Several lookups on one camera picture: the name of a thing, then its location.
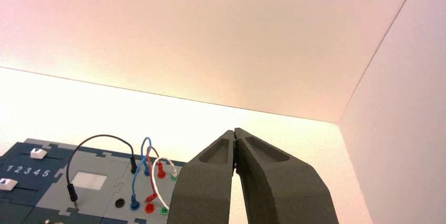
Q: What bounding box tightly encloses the white jumper wire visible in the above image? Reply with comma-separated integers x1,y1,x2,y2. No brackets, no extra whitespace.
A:
151,157,179,211

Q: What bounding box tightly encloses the red jumper wire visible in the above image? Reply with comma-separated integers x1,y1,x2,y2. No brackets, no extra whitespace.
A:
144,146,167,203

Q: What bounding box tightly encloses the blue jumper wire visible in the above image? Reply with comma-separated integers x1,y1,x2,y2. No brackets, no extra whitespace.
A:
129,137,154,211

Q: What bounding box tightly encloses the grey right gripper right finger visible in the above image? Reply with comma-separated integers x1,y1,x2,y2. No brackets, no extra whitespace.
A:
234,127,340,224

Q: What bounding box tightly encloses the white slider knob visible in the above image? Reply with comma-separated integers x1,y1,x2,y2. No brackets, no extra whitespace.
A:
29,148,48,161
0,178,18,191

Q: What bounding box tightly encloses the blue grey control box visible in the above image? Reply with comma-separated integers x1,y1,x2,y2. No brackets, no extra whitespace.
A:
0,138,187,224

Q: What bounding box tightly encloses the black jumper wire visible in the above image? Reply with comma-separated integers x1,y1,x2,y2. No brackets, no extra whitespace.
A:
66,134,138,211

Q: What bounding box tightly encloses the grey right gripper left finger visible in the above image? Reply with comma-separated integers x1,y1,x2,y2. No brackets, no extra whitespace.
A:
167,130,235,224

